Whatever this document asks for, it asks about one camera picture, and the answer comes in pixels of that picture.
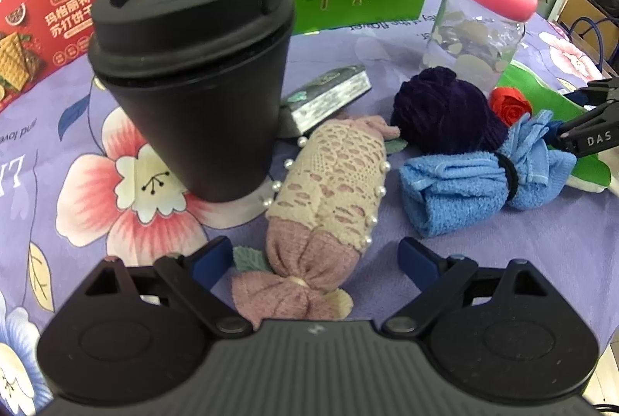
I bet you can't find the paper bag with blue handles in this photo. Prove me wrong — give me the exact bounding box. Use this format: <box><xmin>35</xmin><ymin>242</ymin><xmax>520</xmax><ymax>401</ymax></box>
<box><xmin>556</xmin><ymin>0</ymin><xmax>619</xmax><ymax>79</ymax></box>

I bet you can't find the blue towel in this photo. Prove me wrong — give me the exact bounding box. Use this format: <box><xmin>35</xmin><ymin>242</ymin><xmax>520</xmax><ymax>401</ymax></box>
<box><xmin>399</xmin><ymin>111</ymin><xmax>578</xmax><ymax>239</ymax></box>

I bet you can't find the dark purple velvet scrunchie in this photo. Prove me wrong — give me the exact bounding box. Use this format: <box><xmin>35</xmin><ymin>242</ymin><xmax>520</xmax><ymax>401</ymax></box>
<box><xmin>391</xmin><ymin>67</ymin><xmax>508</xmax><ymax>155</ymax></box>

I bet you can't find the purple floral blanket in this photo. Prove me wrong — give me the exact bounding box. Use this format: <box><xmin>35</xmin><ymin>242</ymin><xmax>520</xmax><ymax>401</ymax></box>
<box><xmin>0</xmin><ymin>0</ymin><xmax>619</xmax><ymax>397</ymax></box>

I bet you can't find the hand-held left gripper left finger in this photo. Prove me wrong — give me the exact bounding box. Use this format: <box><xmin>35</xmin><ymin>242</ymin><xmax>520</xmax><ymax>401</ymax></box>
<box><xmin>84</xmin><ymin>236</ymin><xmax>255</xmax><ymax>334</ymax></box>

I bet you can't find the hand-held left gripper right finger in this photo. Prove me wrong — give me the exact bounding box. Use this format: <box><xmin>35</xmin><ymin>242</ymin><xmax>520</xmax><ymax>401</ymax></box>
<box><xmin>381</xmin><ymin>237</ymin><xmax>558</xmax><ymax>334</ymax></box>

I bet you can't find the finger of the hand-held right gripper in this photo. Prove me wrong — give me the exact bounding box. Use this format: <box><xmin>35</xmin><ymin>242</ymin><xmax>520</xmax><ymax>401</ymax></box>
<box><xmin>545</xmin><ymin>99</ymin><xmax>619</xmax><ymax>159</ymax></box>
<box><xmin>563</xmin><ymin>77</ymin><xmax>619</xmax><ymax>107</ymax></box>

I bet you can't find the red cracker box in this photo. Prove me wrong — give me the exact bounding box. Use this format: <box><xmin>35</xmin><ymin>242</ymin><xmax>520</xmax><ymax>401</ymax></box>
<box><xmin>0</xmin><ymin>0</ymin><xmax>101</xmax><ymax>113</ymax></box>

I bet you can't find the clear jar with pink lid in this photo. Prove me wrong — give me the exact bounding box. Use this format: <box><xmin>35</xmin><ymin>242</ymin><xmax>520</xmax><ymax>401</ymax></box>
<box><xmin>424</xmin><ymin>0</ymin><xmax>539</xmax><ymax>91</ymax></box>

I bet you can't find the red fabric rose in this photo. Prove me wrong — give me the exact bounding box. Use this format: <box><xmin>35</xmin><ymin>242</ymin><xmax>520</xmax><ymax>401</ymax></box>
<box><xmin>489</xmin><ymin>87</ymin><xmax>533</xmax><ymax>127</ymax></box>

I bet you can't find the small shiny notebook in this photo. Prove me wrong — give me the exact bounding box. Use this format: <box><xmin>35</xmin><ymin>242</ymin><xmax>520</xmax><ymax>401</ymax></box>
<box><xmin>279</xmin><ymin>64</ymin><xmax>373</xmax><ymax>139</ymax></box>

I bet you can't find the black lidded cup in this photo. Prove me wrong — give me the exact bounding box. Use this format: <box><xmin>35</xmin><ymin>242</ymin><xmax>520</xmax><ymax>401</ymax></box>
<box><xmin>87</xmin><ymin>0</ymin><xmax>297</xmax><ymax>204</ymax></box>

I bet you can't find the green leaf-shaped mat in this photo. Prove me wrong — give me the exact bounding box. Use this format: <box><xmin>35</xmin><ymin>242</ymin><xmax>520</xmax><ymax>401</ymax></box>
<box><xmin>496</xmin><ymin>61</ymin><xmax>612</xmax><ymax>193</ymax></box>

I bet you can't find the pink lace towel roll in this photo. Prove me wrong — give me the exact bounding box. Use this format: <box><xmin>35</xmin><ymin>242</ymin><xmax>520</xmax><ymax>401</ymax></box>
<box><xmin>231</xmin><ymin>115</ymin><xmax>402</xmax><ymax>334</ymax></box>

